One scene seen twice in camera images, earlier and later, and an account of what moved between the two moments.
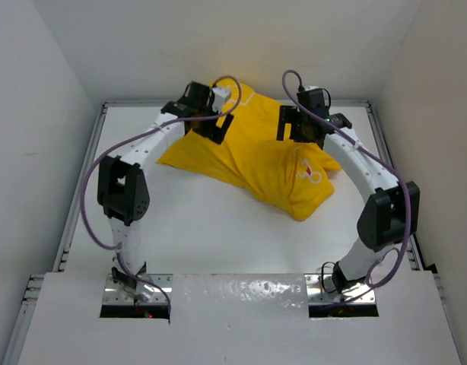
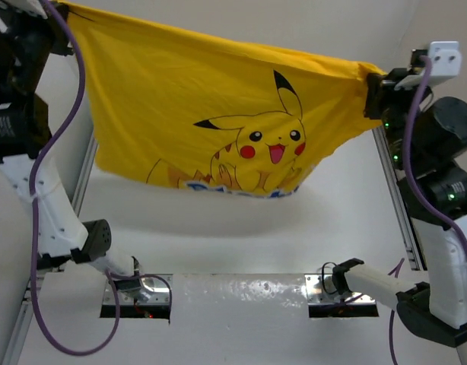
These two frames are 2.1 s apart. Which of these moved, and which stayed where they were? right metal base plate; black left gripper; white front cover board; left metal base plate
Moved: black left gripper
Stayed: right metal base plate; white front cover board; left metal base plate
